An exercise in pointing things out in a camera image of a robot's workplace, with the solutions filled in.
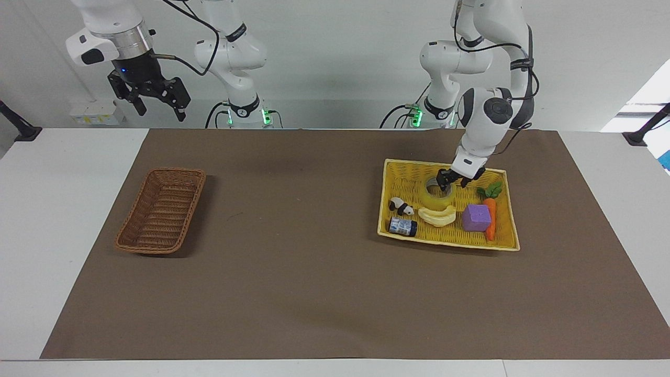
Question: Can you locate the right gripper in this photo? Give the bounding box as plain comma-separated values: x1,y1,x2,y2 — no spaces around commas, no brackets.
107,51,191,123

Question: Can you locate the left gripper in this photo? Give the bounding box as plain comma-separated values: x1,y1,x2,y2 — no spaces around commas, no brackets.
437,167,486,192

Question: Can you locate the yellowish clear tape roll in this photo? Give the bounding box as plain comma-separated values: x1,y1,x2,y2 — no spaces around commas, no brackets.
422,176,455,210

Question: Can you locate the yellow woven basket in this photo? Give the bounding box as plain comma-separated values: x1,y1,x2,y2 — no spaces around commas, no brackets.
376,158,521,252

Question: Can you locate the brown wicker basket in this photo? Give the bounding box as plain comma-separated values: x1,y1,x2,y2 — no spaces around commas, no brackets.
115,167,207,255

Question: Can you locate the toy banana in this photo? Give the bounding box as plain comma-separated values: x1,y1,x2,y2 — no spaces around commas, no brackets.
417,205,457,228

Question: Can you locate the purple cube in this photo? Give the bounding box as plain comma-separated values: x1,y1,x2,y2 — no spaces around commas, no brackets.
462,204,493,233

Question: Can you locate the toy carrot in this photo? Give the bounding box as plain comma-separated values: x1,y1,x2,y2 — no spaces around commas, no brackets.
476,181,504,242

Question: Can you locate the toy panda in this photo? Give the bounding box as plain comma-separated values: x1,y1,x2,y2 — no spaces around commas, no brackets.
388,197,415,217

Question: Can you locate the small blue patterned jar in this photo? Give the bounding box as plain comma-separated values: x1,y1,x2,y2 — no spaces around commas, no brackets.
388,217,418,238

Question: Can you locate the black stand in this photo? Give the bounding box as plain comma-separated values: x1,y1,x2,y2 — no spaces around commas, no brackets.
0,99,43,142
621,102,670,147

